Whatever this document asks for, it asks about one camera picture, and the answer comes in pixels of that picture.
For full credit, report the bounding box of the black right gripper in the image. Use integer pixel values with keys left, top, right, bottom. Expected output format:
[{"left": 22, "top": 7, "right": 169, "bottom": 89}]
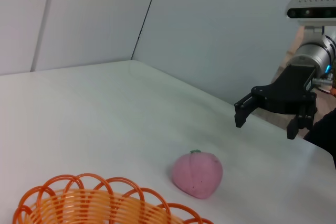
[{"left": 234, "top": 65, "right": 318, "bottom": 140}]

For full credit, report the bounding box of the pink plush peach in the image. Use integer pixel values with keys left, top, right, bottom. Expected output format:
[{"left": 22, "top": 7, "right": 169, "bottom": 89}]
[{"left": 172, "top": 150, "right": 224, "bottom": 200}]

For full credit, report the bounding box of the orange woven plastic basket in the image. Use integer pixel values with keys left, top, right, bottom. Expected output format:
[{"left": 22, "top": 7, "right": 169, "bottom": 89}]
[{"left": 12, "top": 173, "right": 215, "bottom": 224}]

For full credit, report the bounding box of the silver cable connector plug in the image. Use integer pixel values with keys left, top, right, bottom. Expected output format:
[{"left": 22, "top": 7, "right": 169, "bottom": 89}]
[{"left": 312, "top": 75, "right": 334, "bottom": 88}]

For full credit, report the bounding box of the large black object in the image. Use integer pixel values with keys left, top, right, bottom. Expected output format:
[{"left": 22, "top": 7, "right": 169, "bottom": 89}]
[{"left": 303, "top": 108, "right": 336, "bottom": 170}]

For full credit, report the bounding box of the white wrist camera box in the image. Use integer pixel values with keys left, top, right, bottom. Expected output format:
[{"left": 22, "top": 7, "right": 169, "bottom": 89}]
[{"left": 285, "top": 0, "right": 336, "bottom": 27}]

